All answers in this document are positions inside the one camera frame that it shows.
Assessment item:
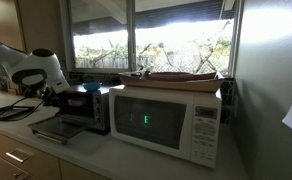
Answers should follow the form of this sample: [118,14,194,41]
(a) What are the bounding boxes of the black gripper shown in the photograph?
[56,89,74,103]

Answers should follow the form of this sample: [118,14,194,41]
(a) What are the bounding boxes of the blue plastic bowl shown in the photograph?
[82,81,103,92]

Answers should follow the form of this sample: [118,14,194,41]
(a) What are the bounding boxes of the white microwave oven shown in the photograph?
[108,84,223,169]

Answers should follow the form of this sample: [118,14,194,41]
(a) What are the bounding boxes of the toaster oven glass door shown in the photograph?
[27,113,97,145]

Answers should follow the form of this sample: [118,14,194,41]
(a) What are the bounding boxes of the silver toaster oven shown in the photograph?
[57,84,111,133]

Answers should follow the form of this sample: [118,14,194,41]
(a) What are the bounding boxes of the black baking tray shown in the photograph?
[0,105,36,121]

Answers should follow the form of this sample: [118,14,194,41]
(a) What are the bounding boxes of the large wooden tray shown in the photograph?
[119,70,226,93]

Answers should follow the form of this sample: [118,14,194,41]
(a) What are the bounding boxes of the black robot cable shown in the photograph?
[0,96,45,122]

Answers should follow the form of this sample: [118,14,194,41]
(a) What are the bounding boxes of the metal drawer handle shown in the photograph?
[14,171,30,180]
[5,149,29,164]

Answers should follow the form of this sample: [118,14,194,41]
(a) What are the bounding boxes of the grey window frame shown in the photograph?
[59,0,245,78]

